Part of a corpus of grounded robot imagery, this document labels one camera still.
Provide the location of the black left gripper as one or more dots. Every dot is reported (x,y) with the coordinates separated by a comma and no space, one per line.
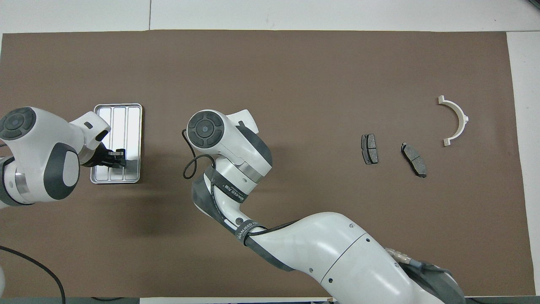
(96,158)

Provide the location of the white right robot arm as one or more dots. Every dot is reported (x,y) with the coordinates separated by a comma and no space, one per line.
(337,253)

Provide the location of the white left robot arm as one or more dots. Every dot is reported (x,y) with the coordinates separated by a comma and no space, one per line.
(38,139)

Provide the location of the silver metal tray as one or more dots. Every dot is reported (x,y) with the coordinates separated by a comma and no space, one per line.
(126,126)

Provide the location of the brown table mat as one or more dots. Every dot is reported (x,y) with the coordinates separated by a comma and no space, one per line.
(295,84)

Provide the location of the rectangular dark brake pad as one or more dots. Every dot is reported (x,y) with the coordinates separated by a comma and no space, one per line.
(370,150)

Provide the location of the elongated dark brake pad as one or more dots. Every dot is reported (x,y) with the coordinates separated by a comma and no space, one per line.
(414,160)

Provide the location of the white semicircular plastic bracket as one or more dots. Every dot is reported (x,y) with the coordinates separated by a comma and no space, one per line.
(463,120)

